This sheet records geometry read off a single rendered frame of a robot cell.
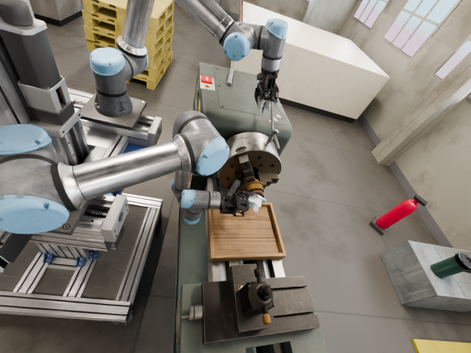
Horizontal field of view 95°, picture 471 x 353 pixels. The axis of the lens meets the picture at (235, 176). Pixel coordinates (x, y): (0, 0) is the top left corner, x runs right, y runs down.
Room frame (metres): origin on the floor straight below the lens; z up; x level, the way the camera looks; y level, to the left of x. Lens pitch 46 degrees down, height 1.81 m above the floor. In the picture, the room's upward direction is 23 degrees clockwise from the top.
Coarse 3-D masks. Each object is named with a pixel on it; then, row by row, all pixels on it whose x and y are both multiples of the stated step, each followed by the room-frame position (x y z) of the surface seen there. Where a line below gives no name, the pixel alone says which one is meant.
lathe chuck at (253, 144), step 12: (228, 144) 0.79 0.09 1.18; (240, 144) 0.78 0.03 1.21; (252, 144) 0.79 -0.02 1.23; (228, 156) 0.73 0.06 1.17; (252, 156) 0.76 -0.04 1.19; (264, 156) 0.78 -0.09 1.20; (276, 156) 0.80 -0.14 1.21; (228, 168) 0.72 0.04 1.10; (240, 168) 0.75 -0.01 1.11; (252, 168) 0.84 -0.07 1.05; (264, 168) 0.79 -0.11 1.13; (276, 168) 0.82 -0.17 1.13; (228, 180) 0.73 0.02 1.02
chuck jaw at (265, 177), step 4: (256, 172) 0.80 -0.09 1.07; (260, 172) 0.78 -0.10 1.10; (264, 172) 0.79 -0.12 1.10; (268, 172) 0.80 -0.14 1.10; (272, 172) 0.81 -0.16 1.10; (276, 172) 0.82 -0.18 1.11; (256, 176) 0.77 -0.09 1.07; (260, 176) 0.75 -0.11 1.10; (264, 176) 0.76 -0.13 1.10; (268, 176) 0.77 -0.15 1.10; (272, 176) 0.78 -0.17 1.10; (276, 176) 0.79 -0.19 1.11; (260, 180) 0.73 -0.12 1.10; (264, 180) 0.74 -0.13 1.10; (268, 180) 0.75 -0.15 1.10; (272, 180) 0.78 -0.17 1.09; (276, 180) 0.78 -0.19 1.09; (264, 184) 0.72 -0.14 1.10; (268, 184) 0.75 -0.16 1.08; (264, 188) 0.72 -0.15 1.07
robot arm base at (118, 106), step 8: (96, 88) 0.69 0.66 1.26; (96, 96) 0.69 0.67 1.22; (104, 96) 0.69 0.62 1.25; (112, 96) 0.70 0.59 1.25; (120, 96) 0.72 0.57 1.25; (128, 96) 0.78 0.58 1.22; (96, 104) 0.69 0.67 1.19; (104, 104) 0.68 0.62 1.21; (112, 104) 0.69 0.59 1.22; (120, 104) 0.72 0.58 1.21; (128, 104) 0.75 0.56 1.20; (104, 112) 0.67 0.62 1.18; (112, 112) 0.68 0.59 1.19; (120, 112) 0.70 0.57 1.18; (128, 112) 0.74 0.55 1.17
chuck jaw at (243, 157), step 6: (240, 150) 0.75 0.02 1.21; (240, 156) 0.73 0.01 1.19; (246, 156) 0.73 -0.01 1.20; (240, 162) 0.70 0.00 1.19; (246, 162) 0.71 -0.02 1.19; (246, 168) 0.71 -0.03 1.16; (246, 174) 0.69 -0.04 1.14; (252, 174) 0.71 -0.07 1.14; (246, 180) 0.68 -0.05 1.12; (252, 180) 0.69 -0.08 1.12
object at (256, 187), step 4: (256, 180) 0.71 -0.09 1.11; (248, 184) 0.67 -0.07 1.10; (252, 184) 0.67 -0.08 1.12; (256, 184) 0.68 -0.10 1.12; (260, 184) 0.69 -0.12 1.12; (244, 188) 0.67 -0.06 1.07; (248, 188) 0.66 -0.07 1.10; (252, 188) 0.65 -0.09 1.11; (256, 188) 0.66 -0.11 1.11; (260, 188) 0.67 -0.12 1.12; (256, 192) 0.64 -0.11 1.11; (260, 192) 0.65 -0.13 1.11
